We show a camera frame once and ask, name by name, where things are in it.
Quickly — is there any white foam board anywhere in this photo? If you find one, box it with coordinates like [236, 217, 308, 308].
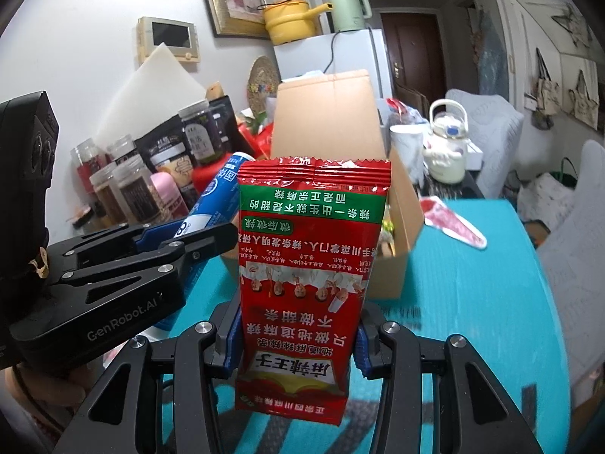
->
[92, 42, 209, 145]

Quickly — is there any red white snack packet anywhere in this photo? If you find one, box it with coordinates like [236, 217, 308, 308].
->
[422, 195, 489, 250]

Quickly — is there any blue hanging cloth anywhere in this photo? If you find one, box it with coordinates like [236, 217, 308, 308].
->
[475, 9, 513, 90]

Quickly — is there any red green snack packet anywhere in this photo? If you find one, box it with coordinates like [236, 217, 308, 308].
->
[234, 155, 393, 429]

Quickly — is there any pink bottle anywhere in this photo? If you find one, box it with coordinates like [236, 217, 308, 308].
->
[150, 170, 190, 221]

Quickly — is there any cluster of clear plastic jars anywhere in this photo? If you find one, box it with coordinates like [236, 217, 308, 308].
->
[70, 136, 161, 228]

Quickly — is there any teal bubble mat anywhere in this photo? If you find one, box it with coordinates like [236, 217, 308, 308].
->
[95, 199, 575, 454]

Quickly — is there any canvas tote bag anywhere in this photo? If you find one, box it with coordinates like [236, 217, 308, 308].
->
[567, 68, 601, 126]
[532, 47, 561, 128]

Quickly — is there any green-handled bag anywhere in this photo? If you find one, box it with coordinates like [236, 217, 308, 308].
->
[520, 156, 580, 221]

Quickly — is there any woven fan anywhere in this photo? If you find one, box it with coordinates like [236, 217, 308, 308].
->
[245, 56, 282, 112]

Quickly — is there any black power cable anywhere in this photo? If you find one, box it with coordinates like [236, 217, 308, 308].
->
[324, 31, 343, 74]

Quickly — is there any dark wooden door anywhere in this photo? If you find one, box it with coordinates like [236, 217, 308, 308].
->
[380, 9, 447, 100]

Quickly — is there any wall intercom panel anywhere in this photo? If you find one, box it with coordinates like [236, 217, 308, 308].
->
[137, 16, 200, 64]

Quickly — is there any white jug blue button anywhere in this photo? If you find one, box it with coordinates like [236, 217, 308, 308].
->
[422, 99, 470, 185]

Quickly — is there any star wall decoration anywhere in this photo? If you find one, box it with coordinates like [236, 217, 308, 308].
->
[551, 2, 591, 48]

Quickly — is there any green electric kettle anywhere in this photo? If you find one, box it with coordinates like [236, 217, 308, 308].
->
[325, 0, 372, 33]

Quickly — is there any black snack box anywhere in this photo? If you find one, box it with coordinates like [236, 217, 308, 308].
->
[135, 97, 234, 190]

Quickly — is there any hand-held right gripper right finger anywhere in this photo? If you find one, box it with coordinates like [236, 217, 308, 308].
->
[354, 302, 544, 454]

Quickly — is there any blue white tube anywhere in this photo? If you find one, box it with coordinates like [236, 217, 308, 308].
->
[154, 151, 260, 333]

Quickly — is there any yellow pot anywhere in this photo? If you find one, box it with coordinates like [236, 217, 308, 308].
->
[262, 1, 334, 44]

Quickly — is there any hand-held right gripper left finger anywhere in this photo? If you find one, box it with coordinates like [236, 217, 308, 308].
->
[52, 299, 245, 454]

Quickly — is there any white fridge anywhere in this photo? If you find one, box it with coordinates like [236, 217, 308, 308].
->
[273, 28, 395, 100]

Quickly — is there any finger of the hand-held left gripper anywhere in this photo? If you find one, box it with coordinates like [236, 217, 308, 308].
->
[50, 222, 238, 315]
[46, 219, 191, 271]

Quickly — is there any person's left hand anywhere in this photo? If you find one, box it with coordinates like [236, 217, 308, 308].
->
[0, 368, 90, 413]

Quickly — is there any red plastic bag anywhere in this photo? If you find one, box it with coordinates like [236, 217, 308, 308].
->
[236, 120, 275, 162]

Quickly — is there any red bottle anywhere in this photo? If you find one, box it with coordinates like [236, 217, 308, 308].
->
[191, 161, 228, 199]

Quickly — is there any cardboard box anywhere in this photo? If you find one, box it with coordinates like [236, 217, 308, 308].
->
[222, 69, 425, 300]

